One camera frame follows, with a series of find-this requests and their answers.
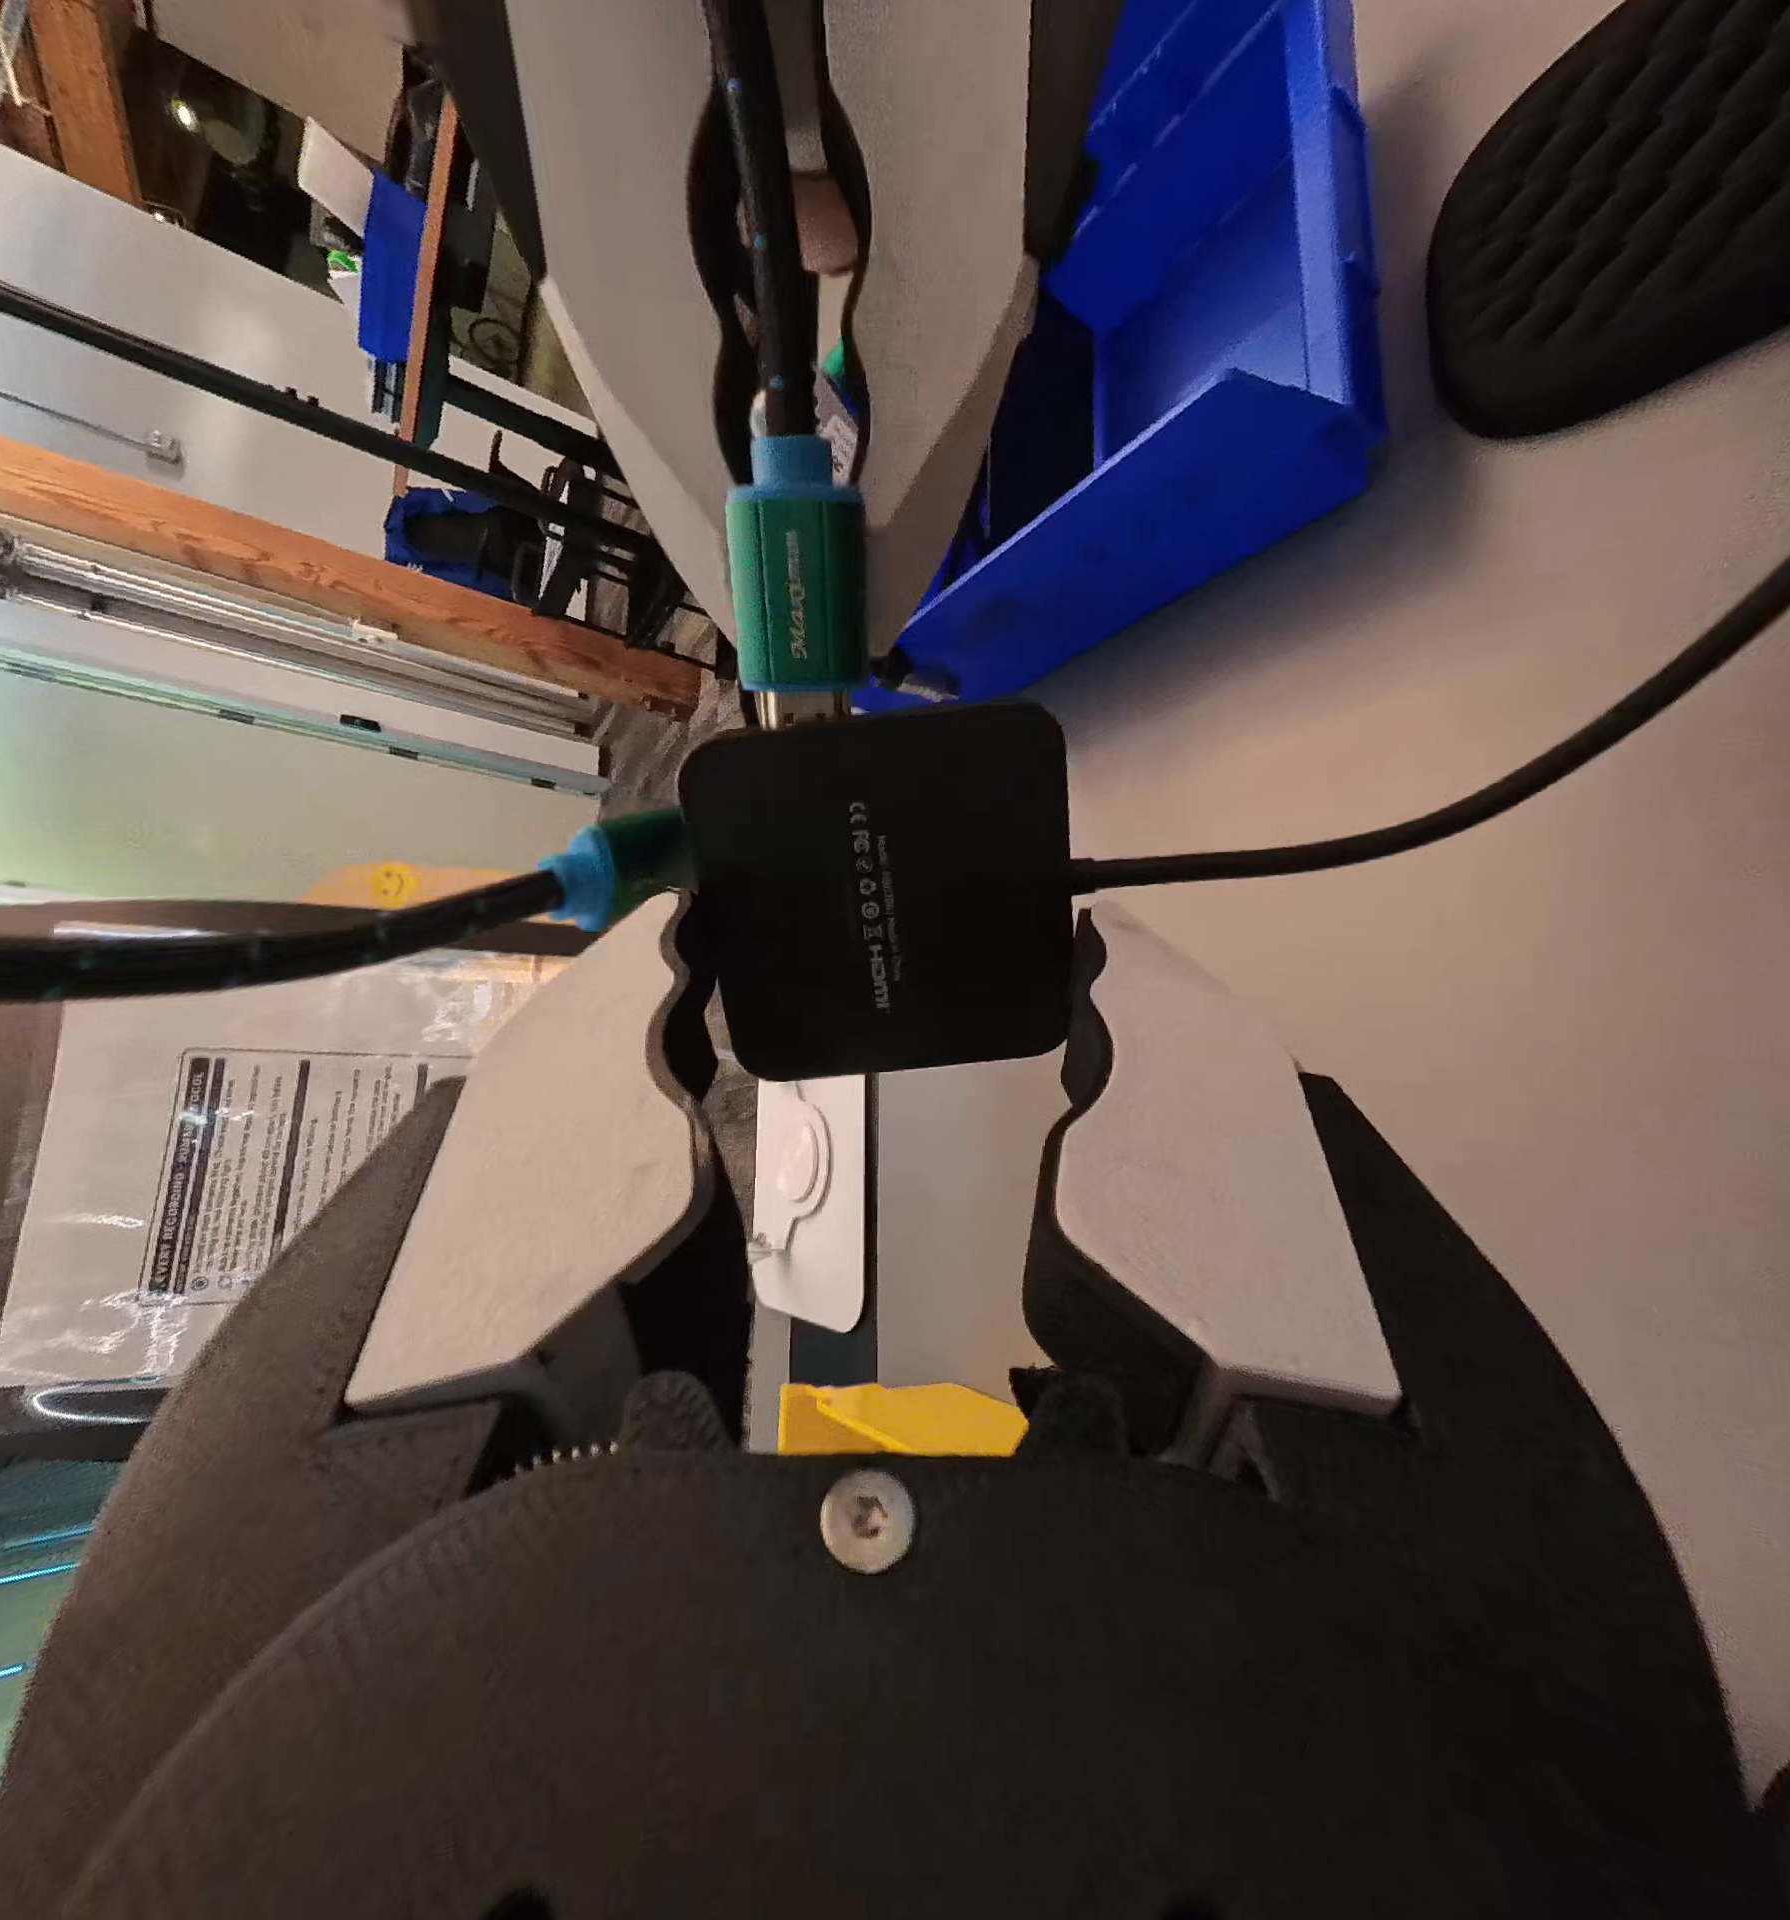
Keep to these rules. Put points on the yellow plastic bin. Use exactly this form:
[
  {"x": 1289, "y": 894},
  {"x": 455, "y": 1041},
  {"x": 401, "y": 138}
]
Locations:
[{"x": 894, "y": 1425}]

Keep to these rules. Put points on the laminated instruction sheet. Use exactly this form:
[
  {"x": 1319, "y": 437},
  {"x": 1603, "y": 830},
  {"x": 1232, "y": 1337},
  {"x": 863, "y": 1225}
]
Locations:
[{"x": 114, "y": 1201}]

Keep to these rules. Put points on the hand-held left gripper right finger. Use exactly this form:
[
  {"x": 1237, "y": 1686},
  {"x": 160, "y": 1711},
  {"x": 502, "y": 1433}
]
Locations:
[{"x": 1210, "y": 1215}]

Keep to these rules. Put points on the black oval textured pad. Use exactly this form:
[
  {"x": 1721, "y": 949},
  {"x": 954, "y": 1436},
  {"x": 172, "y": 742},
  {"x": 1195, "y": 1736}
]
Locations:
[{"x": 1630, "y": 225}]

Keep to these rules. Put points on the blue plastic bin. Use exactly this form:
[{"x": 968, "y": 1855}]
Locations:
[{"x": 1210, "y": 451}]

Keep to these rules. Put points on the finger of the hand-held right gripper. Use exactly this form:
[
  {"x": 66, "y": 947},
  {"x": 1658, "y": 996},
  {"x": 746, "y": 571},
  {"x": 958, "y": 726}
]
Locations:
[
  {"x": 954, "y": 225},
  {"x": 611, "y": 225}
]

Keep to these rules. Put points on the white plate with round disc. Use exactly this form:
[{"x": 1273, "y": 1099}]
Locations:
[{"x": 805, "y": 1201}]

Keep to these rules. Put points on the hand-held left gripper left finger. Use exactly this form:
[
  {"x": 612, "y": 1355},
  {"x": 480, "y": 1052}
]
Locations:
[{"x": 565, "y": 1140}]

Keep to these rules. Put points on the black metal pole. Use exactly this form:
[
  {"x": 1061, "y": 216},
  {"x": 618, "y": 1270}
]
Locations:
[{"x": 234, "y": 387}]

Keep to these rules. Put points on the wooden beam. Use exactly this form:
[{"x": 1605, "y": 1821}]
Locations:
[{"x": 234, "y": 524}]

